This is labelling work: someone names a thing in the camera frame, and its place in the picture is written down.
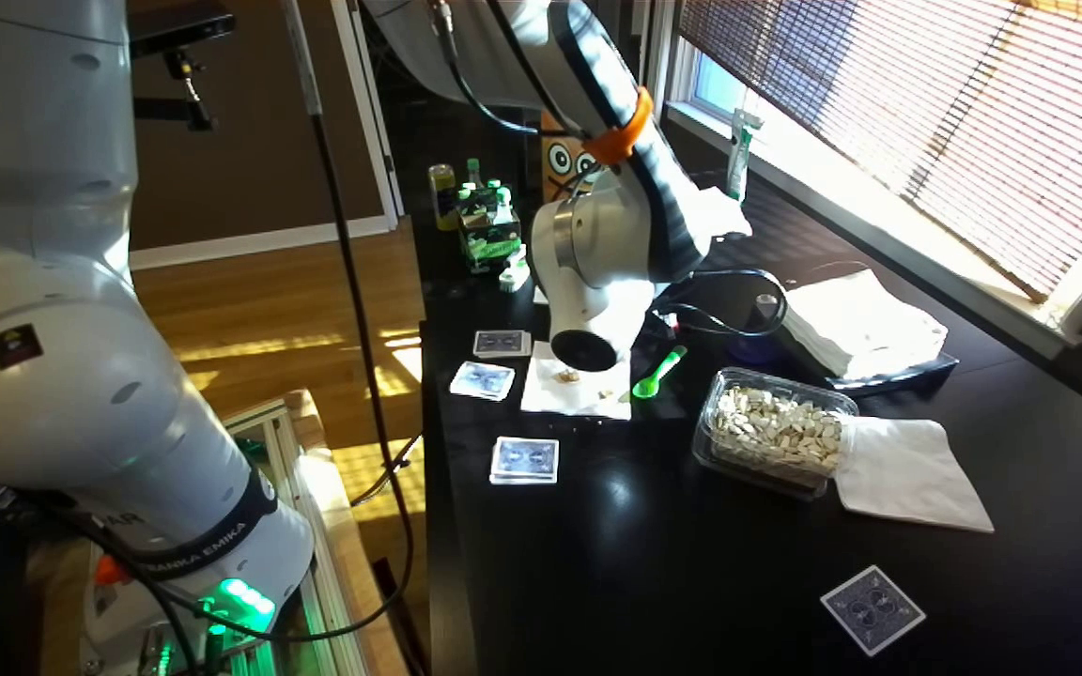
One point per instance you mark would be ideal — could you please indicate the stack of white napkins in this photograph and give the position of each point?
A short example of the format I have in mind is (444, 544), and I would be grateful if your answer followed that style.
(861, 326)

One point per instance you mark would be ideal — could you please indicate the window blind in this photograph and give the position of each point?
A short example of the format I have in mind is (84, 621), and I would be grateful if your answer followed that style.
(939, 127)

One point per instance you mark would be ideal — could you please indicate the black camera on stand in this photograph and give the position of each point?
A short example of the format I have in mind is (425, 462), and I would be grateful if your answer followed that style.
(184, 32)

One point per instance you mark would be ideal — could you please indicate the white napkin with crumbs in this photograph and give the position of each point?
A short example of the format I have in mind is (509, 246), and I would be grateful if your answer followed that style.
(571, 395)

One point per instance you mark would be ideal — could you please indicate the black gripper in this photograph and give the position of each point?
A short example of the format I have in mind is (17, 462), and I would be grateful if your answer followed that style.
(677, 331)

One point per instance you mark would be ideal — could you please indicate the green capped bottle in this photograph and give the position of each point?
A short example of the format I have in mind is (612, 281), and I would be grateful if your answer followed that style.
(473, 188)
(499, 208)
(484, 251)

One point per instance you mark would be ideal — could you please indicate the cardboard box with cartoon face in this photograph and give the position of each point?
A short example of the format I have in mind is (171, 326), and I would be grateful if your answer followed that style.
(562, 154)

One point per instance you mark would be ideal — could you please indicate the white spray bottle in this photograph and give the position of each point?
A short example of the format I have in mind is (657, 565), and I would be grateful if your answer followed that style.
(741, 153)

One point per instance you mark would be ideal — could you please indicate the green bottles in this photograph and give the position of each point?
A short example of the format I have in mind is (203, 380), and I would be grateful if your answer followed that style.
(439, 192)

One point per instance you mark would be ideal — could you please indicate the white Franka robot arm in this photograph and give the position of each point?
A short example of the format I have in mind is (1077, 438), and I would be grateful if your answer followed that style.
(40, 326)

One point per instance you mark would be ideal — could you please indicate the clear plastic snack container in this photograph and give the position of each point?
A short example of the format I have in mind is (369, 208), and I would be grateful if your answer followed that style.
(770, 432)

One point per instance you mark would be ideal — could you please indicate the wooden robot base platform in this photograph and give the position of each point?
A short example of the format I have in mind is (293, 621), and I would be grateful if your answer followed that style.
(315, 438)

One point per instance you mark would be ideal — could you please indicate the green and white device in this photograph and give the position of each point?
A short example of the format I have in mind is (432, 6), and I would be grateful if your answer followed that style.
(511, 267)

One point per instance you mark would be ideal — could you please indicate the plain white flat napkin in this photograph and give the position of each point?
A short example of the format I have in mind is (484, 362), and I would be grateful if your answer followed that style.
(910, 476)

